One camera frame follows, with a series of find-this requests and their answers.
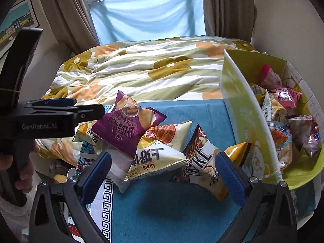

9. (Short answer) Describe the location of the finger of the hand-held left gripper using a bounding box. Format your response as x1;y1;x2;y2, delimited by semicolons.
72;104;106;127
24;97;78;114

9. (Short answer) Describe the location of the yellow white snack packet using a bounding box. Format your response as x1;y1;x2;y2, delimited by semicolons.
249;83;288;123

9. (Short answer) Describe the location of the green cardboard box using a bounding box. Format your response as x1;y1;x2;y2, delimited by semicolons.
219;49;324;191

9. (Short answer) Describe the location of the patterned paper bag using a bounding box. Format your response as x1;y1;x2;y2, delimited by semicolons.
64;144;115;243

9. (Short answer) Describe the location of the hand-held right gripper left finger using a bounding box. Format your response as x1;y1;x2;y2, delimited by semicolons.
28;152;112;243

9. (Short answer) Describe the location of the floral blanket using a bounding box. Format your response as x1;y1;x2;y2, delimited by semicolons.
42;36;262;168

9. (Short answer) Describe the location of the blue patterned tablecloth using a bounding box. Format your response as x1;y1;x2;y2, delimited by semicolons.
101;99;317;243

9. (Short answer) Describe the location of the brown curtain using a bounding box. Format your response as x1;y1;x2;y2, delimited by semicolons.
37;0;100;56
201;0;256;44

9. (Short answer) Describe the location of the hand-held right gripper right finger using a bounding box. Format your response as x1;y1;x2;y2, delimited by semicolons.
216;152;298;243

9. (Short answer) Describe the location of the white snack packet dark lettering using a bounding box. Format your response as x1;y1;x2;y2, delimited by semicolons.
124;145;188;182

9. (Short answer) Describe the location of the person's left forearm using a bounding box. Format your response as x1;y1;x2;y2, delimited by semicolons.
0;195;30;236

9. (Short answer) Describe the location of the cream yellow snack packet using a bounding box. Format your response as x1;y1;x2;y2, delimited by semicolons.
73;121;102;155

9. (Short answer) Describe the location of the mauve foil snack packet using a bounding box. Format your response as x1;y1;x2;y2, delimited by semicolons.
286;114;321;158

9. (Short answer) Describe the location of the light blue cloth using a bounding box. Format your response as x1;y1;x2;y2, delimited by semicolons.
89;0;206;46

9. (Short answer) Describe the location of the dark brown snack packet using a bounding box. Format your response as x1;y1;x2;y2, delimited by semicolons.
172;124;226;202

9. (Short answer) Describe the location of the purple snack packet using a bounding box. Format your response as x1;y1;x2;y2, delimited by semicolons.
91;90;168;159

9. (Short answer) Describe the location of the framed wall poster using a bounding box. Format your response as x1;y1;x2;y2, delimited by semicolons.
0;0;40;59

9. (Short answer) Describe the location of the person's left hand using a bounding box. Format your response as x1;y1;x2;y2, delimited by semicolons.
0;142;40;197

